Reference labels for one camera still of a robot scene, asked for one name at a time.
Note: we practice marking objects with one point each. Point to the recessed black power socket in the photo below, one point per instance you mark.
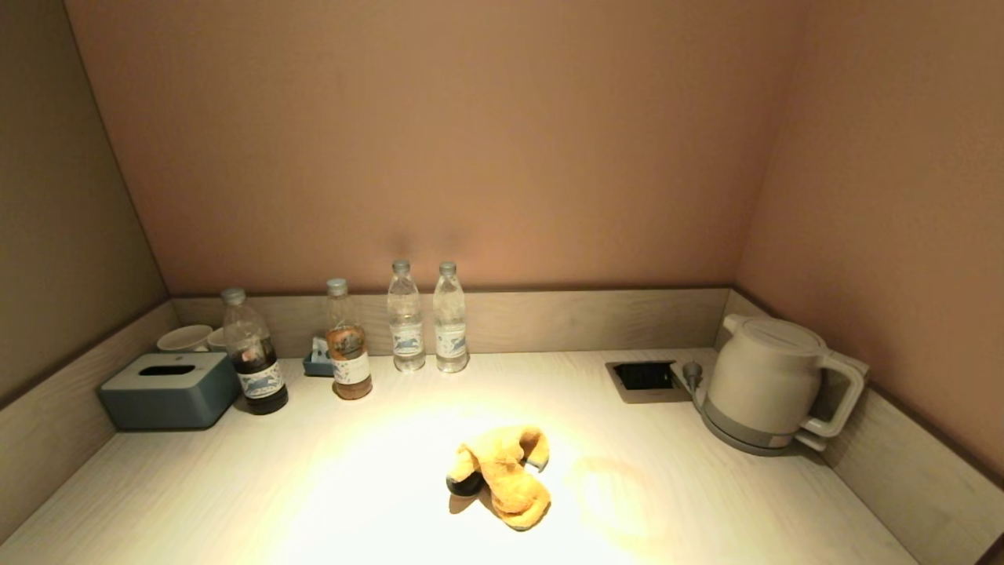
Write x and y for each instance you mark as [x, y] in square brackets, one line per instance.
[645, 377]

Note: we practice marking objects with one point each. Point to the orange microfibre cloth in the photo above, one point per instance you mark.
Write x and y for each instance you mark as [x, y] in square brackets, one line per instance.
[510, 471]

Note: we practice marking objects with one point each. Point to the plastic bottle amber liquid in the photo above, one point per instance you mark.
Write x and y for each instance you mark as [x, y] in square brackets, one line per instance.
[350, 366]

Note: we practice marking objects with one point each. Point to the white electric kettle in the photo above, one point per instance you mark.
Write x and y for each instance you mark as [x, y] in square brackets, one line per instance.
[765, 377]

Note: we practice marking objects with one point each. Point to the clear water bottle blue label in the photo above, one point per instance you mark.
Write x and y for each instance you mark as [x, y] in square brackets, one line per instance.
[406, 329]
[450, 329]

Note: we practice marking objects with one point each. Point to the white tea sachets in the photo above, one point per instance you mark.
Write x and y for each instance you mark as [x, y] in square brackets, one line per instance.
[319, 349]

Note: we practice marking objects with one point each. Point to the white ceramic cup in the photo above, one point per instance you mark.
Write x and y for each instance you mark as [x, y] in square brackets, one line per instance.
[216, 340]
[184, 339]

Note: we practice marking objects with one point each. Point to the small blue sachet tray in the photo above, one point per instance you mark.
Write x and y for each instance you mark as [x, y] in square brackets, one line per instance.
[315, 369]

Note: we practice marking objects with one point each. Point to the plastic bottle dark liquid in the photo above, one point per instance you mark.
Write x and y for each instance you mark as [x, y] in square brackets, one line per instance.
[263, 380]

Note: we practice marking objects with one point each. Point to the grey kettle base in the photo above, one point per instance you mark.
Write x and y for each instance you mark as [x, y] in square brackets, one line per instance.
[737, 444]

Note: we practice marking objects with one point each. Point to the blue-grey tissue box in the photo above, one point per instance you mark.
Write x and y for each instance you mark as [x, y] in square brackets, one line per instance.
[169, 396]

